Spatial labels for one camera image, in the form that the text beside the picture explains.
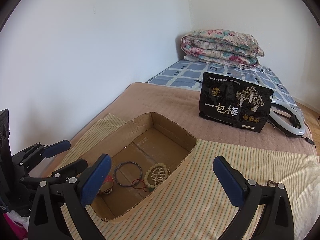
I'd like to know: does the blue bangle ring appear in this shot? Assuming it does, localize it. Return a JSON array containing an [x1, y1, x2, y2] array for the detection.
[[113, 161, 143, 188]]

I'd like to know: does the pale jade bead bracelet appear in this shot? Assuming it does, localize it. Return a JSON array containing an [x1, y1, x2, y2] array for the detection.
[[144, 162, 171, 192]]

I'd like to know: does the red gold small pouch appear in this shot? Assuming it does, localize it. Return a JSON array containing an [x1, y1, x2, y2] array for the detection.
[[99, 175, 114, 195]]

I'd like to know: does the brown cardboard box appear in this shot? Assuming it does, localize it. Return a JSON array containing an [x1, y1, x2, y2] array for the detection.
[[50, 112, 198, 222]]

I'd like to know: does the striped yellow blanket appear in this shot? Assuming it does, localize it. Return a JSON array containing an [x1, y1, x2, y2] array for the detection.
[[49, 112, 320, 240]]

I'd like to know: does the black snack bag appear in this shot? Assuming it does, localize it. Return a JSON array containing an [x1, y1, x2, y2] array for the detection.
[[199, 72, 273, 133]]

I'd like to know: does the pink brown bed cover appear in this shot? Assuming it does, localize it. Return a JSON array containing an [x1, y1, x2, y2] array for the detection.
[[44, 83, 319, 175]]

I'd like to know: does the blue checked bed sheet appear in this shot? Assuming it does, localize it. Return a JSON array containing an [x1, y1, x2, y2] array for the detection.
[[148, 60, 303, 115]]

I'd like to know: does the folded floral quilt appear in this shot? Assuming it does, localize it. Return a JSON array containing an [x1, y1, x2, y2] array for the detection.
[[180, 29, 264, 68]]

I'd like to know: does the black ring light cable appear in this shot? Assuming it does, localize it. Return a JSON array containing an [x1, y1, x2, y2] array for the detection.
[[266, 109, 316, 146]]

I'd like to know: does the white ring light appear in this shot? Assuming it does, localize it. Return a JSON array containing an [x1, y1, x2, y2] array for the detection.
[[269, 99, 306, 138]]

